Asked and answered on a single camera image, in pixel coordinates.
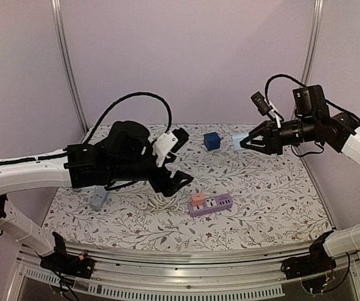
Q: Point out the pink plug adapter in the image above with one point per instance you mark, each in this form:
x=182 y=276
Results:
x=197 y=199

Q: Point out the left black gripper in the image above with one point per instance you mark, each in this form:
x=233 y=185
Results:
x=160 y=185

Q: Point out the light blue plug adapter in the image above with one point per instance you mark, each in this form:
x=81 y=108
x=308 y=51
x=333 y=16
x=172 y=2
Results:
x=237 y=140

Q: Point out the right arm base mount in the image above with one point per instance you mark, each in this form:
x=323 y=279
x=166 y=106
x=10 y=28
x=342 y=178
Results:
x=316 y=261

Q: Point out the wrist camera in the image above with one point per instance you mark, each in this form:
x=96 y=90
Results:
x=170 y=141
x=267 y=108

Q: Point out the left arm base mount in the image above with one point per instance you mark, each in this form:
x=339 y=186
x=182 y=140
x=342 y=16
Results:
x=59 y=261

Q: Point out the floral patterned table mat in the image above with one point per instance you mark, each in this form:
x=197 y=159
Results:
x=274 y=203

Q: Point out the aluminium front rail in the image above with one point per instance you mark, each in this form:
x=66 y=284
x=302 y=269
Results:
x=124 y=274

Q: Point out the aluminium frame post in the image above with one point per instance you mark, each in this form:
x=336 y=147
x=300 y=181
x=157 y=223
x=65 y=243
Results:
x=57 y=14
x=313 y=39

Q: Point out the right aluminium frame post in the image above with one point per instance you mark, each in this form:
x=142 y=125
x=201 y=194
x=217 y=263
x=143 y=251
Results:
x=313 y=39

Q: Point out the purple power strip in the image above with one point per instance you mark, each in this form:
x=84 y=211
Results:
x=211 y=205

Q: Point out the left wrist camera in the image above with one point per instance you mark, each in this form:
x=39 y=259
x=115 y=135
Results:
x=170 y=141

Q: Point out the left aluminium frame post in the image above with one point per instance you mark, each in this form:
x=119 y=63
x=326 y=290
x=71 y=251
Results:
x=57 y=14

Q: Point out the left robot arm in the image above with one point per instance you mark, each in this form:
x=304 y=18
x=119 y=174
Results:
x=126 y=154

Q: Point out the light blue power strip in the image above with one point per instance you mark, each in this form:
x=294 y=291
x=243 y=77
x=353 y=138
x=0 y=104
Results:
x=98 y=199

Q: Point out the dark blue cube socket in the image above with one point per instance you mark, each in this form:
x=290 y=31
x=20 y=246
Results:
x=212 y=141

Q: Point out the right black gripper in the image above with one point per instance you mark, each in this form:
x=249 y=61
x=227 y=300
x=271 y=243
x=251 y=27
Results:
x=272 y=137

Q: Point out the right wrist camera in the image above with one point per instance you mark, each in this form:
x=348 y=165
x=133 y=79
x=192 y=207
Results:
x=267 y=108

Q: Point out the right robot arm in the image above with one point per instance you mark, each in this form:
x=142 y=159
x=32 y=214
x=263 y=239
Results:
x=313 y=123

